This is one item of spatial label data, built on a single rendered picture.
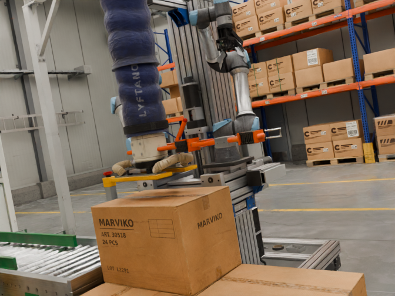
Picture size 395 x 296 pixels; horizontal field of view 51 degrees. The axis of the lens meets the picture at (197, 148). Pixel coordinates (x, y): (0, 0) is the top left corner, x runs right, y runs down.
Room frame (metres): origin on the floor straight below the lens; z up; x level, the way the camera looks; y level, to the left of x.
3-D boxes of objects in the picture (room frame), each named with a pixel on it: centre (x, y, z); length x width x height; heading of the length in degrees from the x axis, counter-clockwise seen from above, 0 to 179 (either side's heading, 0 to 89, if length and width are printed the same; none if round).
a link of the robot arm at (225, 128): (2.39, -0.17, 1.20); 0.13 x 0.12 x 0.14; 79
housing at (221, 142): (1.80, -0.12, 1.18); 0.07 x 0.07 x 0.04; 51
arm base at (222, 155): (2.39, -0.16, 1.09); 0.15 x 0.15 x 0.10
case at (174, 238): (2.10, 0.23, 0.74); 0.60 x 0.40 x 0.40; 51
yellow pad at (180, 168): (2.17, 0.18, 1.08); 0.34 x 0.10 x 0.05; 51
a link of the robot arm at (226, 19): (2.06, -0.23, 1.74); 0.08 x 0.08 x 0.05
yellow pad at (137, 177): (2.02, 0.30, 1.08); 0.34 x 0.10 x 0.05; 51
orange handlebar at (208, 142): (2.06, 0.01, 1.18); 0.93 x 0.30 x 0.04; 51
